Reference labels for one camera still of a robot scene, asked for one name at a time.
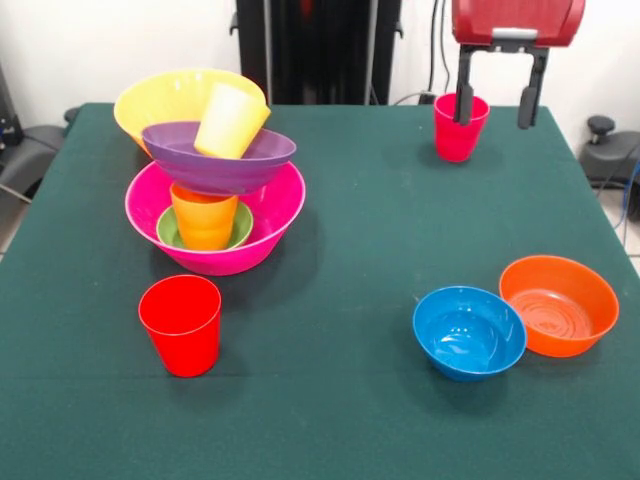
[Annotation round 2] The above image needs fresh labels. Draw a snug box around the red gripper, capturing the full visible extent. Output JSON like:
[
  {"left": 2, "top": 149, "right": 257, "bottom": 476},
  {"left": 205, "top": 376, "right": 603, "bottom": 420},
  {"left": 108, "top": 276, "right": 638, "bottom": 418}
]
[{"left": 451, "top": 0, "right": 586, "bottom": 131}]

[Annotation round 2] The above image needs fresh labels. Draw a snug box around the yellow cup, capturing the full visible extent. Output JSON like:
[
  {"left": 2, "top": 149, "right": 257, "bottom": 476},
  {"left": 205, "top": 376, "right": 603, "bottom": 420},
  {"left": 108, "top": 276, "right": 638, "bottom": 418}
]
[{"left": 193, "top": 82, "right": 272, "bottom": 161}]

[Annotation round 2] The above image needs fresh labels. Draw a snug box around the purple bowl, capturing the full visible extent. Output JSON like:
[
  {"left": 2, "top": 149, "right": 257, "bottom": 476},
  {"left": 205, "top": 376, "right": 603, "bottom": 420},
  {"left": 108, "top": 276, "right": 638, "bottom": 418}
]
[{"left": 141, "top": 121, "right": 298, "bottom": 197}]

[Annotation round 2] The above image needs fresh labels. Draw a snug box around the stack of green bowls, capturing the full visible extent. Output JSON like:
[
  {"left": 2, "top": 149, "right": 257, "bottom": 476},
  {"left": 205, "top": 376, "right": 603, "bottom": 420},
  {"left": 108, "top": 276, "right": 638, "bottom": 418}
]
[{"left": 155, "top": 200, "right": 255, "bottom": 251}]

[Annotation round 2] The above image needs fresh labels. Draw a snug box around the orange cup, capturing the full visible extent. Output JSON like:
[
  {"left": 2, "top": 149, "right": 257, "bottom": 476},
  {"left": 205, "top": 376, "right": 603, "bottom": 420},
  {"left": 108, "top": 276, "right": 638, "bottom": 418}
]
[
  {"left": 169, "top": 182, "right": 240, "bottom": 236},
  {"left": 178, "top": 224, "right": 235, "bottom": 252}
]

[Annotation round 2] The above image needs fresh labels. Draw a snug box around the crimson cup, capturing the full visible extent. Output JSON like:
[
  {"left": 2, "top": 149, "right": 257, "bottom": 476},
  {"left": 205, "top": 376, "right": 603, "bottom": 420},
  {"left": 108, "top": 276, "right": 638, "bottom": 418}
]
[{"left": 433, "top": 92, "right": 491, "bottom": 164}]

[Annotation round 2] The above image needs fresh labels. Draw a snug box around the black machine base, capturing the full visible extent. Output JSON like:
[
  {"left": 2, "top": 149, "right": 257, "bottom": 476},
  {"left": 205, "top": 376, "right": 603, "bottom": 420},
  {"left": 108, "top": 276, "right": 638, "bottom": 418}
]
[
  {"left": 0, "top": 62, "right": 81, "bottom": 201},
  {"left": 578, "top": 115, "right": 640, "bottom": 189}
]

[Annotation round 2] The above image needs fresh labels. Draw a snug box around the large pink bowl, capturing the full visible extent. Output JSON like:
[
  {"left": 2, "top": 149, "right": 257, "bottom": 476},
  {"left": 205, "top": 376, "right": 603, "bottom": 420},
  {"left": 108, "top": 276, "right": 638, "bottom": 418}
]
[{"left": 123, "top": 160, "right": 307, "bottom": 277}]

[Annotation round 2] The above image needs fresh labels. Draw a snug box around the orange-red bowl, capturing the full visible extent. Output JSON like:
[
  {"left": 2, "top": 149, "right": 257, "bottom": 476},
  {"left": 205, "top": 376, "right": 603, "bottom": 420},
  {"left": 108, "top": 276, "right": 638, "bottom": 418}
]
[{"left": 498, "top": 255, "right": 621, "bottom": 359}]

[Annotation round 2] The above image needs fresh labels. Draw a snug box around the blue bowl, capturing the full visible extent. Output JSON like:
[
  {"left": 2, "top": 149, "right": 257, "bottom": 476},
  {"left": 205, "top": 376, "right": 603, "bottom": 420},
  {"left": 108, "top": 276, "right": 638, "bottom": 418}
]
[{"left": 412, "top": 285, "right": 528, "bottom": 383}]

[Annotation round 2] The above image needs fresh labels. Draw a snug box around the large orange bowl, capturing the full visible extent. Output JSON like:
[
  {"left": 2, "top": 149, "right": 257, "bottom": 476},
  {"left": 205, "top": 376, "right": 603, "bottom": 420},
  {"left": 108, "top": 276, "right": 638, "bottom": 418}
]
[{"left": 113, "top": 68, "right": 267, "bottom": 157}]

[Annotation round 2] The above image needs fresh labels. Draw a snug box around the dark green table cloth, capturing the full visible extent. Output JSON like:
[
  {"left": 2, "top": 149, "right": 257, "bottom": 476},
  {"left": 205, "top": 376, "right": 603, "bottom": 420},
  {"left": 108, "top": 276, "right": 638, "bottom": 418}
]
[{"left": 0, "top": 102, "right": 640, "bottom": 480}]

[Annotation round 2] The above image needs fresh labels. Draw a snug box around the red cup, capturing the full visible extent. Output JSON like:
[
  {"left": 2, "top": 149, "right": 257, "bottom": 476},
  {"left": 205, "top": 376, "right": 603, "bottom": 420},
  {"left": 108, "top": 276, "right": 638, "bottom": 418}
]
[{"left": 137, "top": 274, "right": 223, "bottom": 378}]

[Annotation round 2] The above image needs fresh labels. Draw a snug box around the black cable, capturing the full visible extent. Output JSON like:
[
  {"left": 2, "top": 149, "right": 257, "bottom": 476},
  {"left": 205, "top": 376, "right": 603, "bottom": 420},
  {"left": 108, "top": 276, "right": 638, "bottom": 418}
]
[
  {"left": 439, "top": 0, "right": 454, "bottom": 96},
  {"left": 427, "top": 0, "right": 441, "bottom": 94}
]

